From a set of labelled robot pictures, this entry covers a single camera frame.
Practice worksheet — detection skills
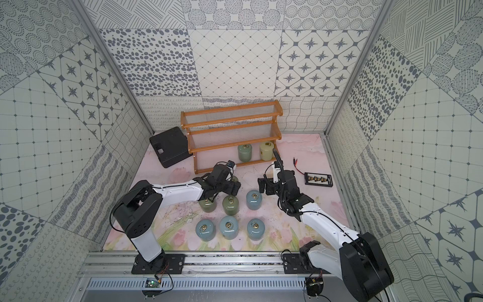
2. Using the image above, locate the black terminal board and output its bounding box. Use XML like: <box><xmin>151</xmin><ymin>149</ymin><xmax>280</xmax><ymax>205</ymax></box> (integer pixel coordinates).
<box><xmin>304</xmin><ymin>172</ymin><xmax>333</xmax><ymax>187</ymax></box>

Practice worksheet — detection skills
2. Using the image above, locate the pale yellow canister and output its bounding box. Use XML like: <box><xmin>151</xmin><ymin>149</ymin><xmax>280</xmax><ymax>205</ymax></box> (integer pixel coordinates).
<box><xmin>260</xmin><ymin>142</ymin><xmax>274</xmax><ymax>161</ymax></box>

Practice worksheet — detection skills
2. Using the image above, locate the wooden three-tier shelf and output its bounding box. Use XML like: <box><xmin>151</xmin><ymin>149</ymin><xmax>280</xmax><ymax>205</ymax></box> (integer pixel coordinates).
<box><xmin>181</xmin><ymin>100</ymin><xmax>283</xmax><ymax>174</ymax></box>

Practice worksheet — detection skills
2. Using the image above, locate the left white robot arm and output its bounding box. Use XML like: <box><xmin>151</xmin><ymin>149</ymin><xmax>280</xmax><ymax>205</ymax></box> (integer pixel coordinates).
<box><xmin>109</xmin><ymin>161</ymin><xmax>241</xmax><ymax>264</ymax></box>

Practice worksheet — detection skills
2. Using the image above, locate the black plastic case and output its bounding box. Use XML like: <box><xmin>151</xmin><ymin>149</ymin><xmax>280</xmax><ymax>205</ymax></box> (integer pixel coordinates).
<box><xmin>150</xmin><ymin>127</ymin><xmax>192</xmax><ymax>168</ymax></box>

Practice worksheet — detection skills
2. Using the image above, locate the blue canister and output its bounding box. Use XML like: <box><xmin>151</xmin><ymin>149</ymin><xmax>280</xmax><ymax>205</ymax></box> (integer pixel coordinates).
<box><xmin>247</xmin><ymin>218</ymin><xmax>265</xmax><ymax>241</ymax></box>
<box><xmin>195</xmin><ymin>219</ymin><xmax>216</xmax><ymax>242</ymax></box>
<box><xmin>246</xmin><ymin>190</ymin><xmax>262</xmax><ymax>211</ymax></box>
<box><xmin>219</xmin><ymin>216</ymin><xmax>239</xmax><ymax>240</ymax></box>

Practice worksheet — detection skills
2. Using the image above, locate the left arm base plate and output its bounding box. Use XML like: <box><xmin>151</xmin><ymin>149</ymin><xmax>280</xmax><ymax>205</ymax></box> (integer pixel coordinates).
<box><xmin>131</xmin><ymin>252</ymin><xmax>186</xmax><ymax>275</ymax></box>

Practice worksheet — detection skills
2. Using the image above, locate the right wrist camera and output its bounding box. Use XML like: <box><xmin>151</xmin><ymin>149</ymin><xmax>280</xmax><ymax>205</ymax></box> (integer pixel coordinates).
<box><xmin>272</xmin><ymin>148</ymin><xmax>284</xmax><ymax>184</ymax></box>

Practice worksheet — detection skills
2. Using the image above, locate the aluminium mounting rail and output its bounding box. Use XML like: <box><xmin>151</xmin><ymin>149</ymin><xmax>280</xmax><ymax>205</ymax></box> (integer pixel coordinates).
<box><xmin>78</xmin><ymin>251</ymin><xmax>303</xmax><ymax>278</ymax></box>

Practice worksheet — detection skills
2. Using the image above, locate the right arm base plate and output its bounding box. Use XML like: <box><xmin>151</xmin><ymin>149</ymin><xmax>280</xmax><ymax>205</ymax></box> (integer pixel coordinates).
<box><xmin>280</xmin><ymin>253</ymin><xmax>321</xmax><ymax>274</ymax></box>

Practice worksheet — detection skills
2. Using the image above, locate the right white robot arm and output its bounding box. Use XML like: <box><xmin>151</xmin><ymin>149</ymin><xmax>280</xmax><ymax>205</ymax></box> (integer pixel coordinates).
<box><xmin>258</xmin><ymin>170</ymin><xmax>394</xmax><ymax>301</ymax></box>

